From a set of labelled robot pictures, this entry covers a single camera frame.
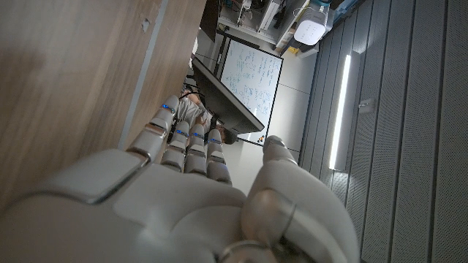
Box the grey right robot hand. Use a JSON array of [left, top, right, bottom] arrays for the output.
[[0, 95, 361, 263]]

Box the seated person in grey shirt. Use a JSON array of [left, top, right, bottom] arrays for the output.
[[178, 87, 238, 145]]

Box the black computer monitor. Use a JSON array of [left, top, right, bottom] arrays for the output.
[[192, 57, 265, 134]]

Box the black framed whiteboard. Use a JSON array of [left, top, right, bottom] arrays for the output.
[[215, 34, 284, 147]]

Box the ceiling light strip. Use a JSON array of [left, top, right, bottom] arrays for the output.
[[328, 54, 352, 171]]

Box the white shelf unit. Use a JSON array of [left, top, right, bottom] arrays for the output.
[[217, 0, 312, 47]]

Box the white rounded device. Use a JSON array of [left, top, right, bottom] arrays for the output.
[[293, 7, 330, 47]]

